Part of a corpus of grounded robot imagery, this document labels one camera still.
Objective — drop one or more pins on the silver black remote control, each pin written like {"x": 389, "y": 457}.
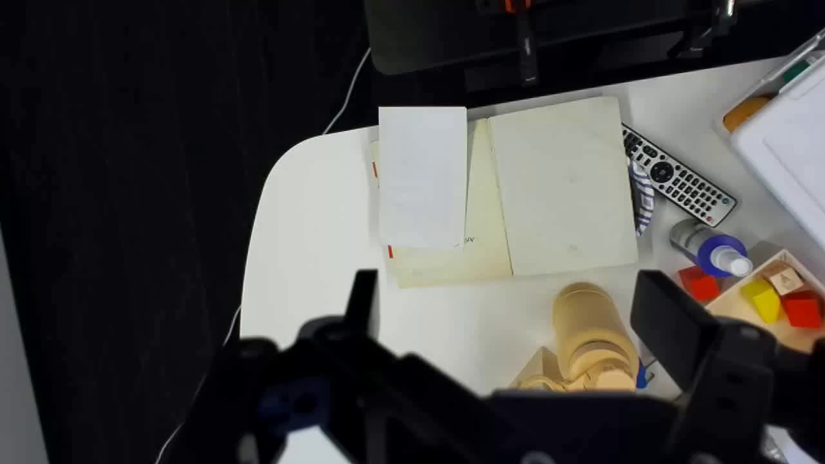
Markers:
{"x": 679, "y": 176}

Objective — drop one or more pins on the red wooden block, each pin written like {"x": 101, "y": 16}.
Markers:
{"x": 701, "y": 284}
{"x": 803, "y": 310}

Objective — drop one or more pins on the yellow wooden block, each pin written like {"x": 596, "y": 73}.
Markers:
{"x": 763, "y": 301}

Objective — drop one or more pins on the white paper sheet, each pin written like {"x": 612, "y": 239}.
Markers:
{"x": 421, "y": 176}

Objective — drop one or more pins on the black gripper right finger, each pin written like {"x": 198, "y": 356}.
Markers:
{"x": 674, "y": 332}

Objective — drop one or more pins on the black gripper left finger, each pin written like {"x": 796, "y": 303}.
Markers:
{"x": 362, "y": 306}

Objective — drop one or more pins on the plain wooden cube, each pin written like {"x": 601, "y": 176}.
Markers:
{"x": 784, "y": 283}

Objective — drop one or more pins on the wooden block tray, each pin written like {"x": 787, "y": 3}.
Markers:
{"x": 737, "y": 310}

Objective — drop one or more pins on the white plastic box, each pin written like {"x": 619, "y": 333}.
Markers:
{"x": 790, "y": 145}

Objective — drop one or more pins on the orange item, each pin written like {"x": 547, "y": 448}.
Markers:
{"x": 743, "y": 114}

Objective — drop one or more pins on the cream paper sheets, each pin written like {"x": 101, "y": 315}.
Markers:
{"x": 563, "y": 183}

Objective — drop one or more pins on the tan water bottle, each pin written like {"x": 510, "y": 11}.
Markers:
{"x": 595, "y": 332}

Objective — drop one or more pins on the small blue white bottle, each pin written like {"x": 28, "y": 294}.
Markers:
{"x": 712, "y": 249}

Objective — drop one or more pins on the wooden shape sorter cube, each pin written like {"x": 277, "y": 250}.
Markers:
{"x": 542, "y": 372}

